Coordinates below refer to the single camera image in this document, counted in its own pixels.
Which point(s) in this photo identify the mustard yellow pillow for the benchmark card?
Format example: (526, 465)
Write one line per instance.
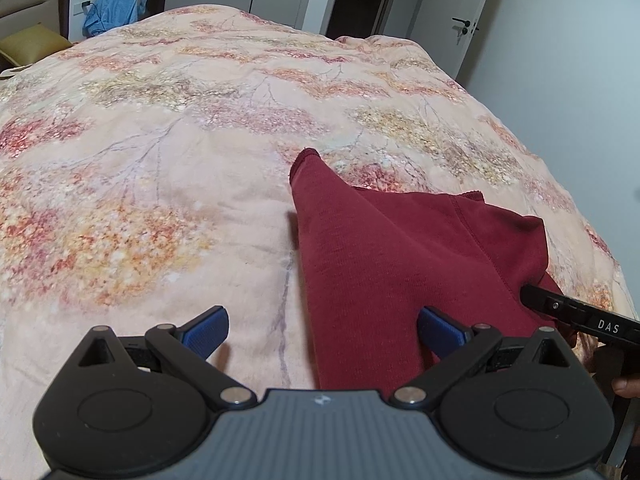
(32, 45)

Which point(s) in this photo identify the white door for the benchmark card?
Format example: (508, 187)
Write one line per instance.
(450, 20)

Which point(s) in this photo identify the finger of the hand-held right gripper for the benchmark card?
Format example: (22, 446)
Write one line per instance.
(547, 302)

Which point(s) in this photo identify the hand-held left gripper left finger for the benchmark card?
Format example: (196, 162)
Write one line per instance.
(206, 332)

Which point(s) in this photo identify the floral peach blanket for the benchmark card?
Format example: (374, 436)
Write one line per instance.
(200, 160)

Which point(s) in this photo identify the dark red knit garment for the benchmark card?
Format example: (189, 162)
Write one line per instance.
(400, 270)

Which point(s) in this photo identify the person's right hand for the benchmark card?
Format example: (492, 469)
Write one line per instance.
(627, 386)

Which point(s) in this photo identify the beige padded headboard brown frame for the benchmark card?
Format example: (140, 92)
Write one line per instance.
(30, 5)

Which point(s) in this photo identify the blue cloth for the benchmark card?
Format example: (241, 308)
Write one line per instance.
(115, 10)

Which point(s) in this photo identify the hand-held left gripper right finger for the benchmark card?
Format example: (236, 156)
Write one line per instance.
(439, 332)

